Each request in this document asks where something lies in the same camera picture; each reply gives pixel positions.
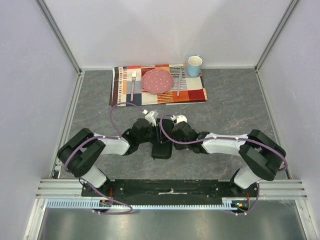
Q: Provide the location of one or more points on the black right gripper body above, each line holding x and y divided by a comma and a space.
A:
170, 132

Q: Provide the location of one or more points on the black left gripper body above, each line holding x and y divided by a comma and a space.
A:
150, 136

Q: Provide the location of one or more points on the black zip tool case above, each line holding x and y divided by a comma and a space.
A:
161, 145

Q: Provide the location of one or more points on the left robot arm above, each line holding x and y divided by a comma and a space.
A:
81, 152

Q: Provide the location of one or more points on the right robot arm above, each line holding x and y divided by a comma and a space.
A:
263, 157

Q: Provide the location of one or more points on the colourful patchwork placemat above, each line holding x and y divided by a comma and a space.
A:
192, 89

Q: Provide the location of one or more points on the pink dotted plate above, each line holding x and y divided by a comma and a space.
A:
157, 81

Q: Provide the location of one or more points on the light blue mug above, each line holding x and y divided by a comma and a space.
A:
194, 65

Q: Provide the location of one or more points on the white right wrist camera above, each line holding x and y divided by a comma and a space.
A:
178, 118

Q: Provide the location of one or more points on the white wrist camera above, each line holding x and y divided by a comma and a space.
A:
151, 116
178, 118

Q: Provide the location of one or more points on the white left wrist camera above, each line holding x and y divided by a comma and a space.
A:
151, 116

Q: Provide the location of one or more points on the pink handled knife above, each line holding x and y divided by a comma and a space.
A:
179, 81

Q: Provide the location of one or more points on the pink handled fork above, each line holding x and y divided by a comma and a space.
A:
133, 80

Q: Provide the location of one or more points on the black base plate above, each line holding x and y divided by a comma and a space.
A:
123, 188

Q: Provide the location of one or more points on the light blue cable duct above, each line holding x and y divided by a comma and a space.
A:
97, 204

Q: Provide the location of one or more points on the aluminium frame rail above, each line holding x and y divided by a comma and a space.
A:
279, 189

